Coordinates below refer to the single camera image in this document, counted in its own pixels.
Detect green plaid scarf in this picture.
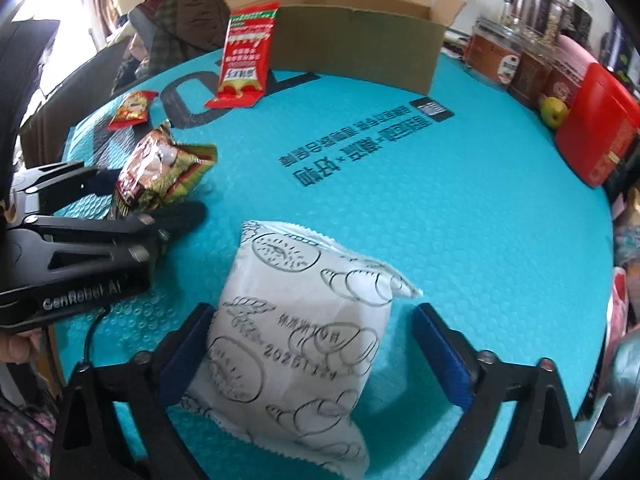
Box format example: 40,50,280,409
145,0,196,68

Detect teal bubble mat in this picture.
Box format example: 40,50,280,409
52,42,615,480

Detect row of clear food jars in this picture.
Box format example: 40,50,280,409
462,0,601,108

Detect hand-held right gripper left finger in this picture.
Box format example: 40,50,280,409
50,301,217,480

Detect tall red snack packet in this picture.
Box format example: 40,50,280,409
205,2,281,110

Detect red tin box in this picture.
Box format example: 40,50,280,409
554,62,640,188

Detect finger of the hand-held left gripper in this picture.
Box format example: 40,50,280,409
9,160,122,212
16,202,208,249

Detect brown quilted jacket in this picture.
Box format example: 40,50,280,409
165,0,251,48

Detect green gold snack packet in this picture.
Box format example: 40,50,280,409
107,122,218,221

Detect white printed bread packet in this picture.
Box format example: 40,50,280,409
185,220,423,476

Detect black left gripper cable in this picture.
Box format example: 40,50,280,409
82,305,111,368

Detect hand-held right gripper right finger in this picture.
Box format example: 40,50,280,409
412,301,583,480

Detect small red orange snack packet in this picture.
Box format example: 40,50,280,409
107,90,160,131

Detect floral patterned cloth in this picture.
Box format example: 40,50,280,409
0,400,56,480

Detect person's left hand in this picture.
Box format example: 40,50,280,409
0,332,42,364

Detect green apple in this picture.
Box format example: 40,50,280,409
539,96,570,128

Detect grey metallic object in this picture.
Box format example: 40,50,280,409
600,330,640,426

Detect grey garment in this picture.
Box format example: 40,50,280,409
127,5,156,61

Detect cardboard box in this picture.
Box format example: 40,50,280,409
217,0,467,95

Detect pink lidded container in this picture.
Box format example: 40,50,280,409
547,34,601,96

